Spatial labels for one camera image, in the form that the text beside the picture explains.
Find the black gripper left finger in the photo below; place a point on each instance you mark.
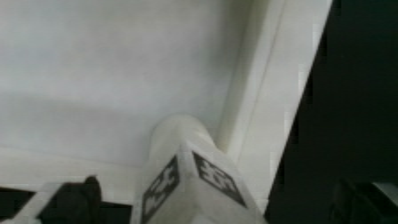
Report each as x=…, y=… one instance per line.
x=65, y=204

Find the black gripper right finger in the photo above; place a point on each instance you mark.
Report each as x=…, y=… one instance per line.
x=365, y=203

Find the white table leg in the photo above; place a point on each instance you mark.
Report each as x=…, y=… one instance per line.
x=191, y=187

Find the white square tabletop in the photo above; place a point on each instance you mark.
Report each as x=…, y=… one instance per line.
x=111, y=62

